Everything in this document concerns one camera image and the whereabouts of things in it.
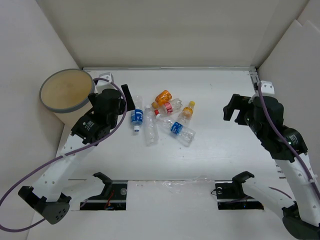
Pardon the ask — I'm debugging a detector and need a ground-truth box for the red label plastic bottle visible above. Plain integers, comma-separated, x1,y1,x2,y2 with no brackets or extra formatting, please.
154,98,183,116

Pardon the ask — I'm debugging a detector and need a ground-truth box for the yellow cap orange label bottle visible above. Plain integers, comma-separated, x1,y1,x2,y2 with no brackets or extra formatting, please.
177,101,196,126

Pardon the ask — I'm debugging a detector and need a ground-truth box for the blue label bottle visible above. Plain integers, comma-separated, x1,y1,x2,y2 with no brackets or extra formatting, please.
156,115,196,147
130,95,144,133

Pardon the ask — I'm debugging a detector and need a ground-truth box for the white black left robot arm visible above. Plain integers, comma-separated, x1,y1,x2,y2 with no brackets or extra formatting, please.
18,84,135,225

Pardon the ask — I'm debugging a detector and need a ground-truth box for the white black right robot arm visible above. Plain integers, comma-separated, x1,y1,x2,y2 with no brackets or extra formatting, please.
223,94,320,240

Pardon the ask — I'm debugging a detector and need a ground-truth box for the beige bin with grey rim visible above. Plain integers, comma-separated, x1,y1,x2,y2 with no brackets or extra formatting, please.
39,68,98,129

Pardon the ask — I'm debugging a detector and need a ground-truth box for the clear unlabelled plastic bottle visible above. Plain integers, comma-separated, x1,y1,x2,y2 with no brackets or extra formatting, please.
143,105,159,146

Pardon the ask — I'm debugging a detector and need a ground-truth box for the orange wrapped plastic bottle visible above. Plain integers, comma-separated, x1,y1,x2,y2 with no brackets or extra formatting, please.
151,90,172,109

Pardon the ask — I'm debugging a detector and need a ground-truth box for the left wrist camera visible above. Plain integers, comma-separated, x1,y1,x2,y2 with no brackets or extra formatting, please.
99,72,114,82

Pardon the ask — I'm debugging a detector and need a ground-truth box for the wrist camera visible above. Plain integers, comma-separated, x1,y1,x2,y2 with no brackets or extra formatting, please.
258,80,275,96
99,72,114,82

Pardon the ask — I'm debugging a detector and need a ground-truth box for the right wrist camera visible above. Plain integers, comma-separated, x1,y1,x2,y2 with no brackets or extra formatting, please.
258,80,275,96

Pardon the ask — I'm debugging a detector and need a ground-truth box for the aluminium rail right edge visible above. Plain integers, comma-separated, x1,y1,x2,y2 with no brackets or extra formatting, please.
248,67,260,96

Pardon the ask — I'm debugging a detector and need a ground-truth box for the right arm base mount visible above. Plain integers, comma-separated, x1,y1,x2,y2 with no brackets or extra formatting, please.
210,171,264,211

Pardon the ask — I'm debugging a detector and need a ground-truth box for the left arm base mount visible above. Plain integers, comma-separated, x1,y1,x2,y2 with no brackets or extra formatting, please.
79,172,128,211

